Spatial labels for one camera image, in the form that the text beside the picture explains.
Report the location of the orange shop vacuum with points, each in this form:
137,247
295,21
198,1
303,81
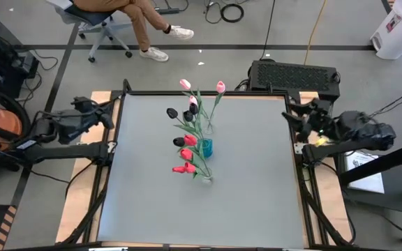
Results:
2,125

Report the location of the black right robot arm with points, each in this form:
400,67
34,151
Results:
361,139

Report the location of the black desk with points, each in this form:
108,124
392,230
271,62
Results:
393,195

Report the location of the white paper booklet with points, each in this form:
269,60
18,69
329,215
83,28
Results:
365,174

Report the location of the wooden side board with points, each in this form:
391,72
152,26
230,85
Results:
330,195
79,195

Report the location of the pink artificial tulip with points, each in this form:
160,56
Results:
193,99
185,84
220,86

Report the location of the grey office chair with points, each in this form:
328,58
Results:
96,21

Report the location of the clear glass vase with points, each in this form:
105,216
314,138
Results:
207,180
208,128

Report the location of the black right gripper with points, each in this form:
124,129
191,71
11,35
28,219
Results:
321,116

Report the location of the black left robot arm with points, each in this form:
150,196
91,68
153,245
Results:
65,151

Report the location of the teal glass vase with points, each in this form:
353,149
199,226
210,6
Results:
208,148

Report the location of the white plastic bucket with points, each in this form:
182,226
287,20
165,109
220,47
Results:
400,31

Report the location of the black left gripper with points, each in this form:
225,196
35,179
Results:
93,113

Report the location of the person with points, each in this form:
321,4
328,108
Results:
138,17

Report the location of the black computer case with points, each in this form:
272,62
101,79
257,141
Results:
291,76

